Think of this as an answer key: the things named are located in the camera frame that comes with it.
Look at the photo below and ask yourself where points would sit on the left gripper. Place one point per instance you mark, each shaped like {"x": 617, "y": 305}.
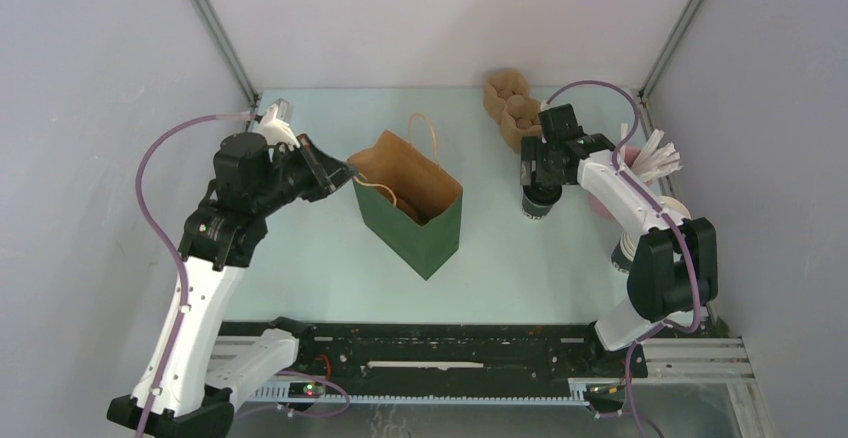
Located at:
{"x": 324, "y": 182}

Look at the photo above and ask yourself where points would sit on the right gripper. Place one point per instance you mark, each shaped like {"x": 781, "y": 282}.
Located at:
{"x": 533, "y": 149}

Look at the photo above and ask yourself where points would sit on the black paper coffee cup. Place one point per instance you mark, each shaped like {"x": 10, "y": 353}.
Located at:
{"x": 537, "y": 201}

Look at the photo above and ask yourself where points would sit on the green paper bag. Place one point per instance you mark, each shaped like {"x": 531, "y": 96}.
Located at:
{"x": 409, "y": 200}

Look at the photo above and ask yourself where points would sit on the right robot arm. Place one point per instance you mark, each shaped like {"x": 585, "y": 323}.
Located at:
{"x": 674, "y": 268}

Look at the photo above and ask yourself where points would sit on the pink straw holder cup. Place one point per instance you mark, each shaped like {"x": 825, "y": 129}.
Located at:
{"x": 613, "y": 194}

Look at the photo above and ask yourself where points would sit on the single white straw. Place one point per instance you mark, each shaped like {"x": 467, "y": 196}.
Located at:
{"x": 624, "y": 130}

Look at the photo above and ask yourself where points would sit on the stacked brown cup carriers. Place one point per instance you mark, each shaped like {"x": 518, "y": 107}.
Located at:
{"x": 507, "y": 100}

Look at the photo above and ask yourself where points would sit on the bundle of white straws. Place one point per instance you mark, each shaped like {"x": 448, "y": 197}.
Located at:
{"x": 655, "y": 159}

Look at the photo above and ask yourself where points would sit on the stack of paper cups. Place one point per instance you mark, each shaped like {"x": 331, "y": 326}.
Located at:
{"x": 624, "y": 252}

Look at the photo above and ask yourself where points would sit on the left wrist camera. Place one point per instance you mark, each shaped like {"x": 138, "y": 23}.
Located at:
{"x": 274, "y": 125}

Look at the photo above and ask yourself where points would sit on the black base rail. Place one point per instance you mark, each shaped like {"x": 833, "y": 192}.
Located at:
{"x": 451, "y": 361}

